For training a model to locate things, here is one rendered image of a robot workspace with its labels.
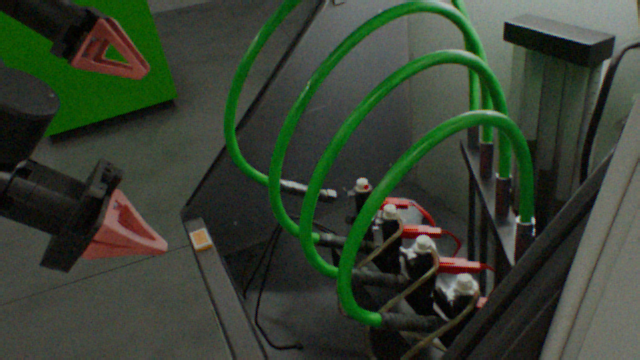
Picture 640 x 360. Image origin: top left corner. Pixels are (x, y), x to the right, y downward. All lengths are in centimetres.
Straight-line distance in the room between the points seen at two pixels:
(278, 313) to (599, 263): 64
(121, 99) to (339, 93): 308
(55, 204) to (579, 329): 47
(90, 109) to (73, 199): 352
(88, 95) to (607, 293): 376
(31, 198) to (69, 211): 3
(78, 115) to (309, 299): 323
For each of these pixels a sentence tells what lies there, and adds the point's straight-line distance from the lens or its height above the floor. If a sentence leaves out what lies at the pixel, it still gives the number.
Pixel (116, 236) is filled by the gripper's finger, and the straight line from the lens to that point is 54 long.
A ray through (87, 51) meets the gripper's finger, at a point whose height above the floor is 136.
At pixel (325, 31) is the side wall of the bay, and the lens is 102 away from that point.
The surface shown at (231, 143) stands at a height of 124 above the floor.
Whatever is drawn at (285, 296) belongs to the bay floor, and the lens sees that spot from 102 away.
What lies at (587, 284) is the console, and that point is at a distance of 51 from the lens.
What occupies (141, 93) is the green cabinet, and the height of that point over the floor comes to 19.
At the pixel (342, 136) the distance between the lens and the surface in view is 53.
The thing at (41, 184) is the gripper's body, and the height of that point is 132.
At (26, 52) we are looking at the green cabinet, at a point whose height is 64.
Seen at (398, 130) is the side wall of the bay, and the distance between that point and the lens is 118.
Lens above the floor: 154
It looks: 33 degrees down
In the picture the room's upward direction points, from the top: 10 degrees counter-clockwise
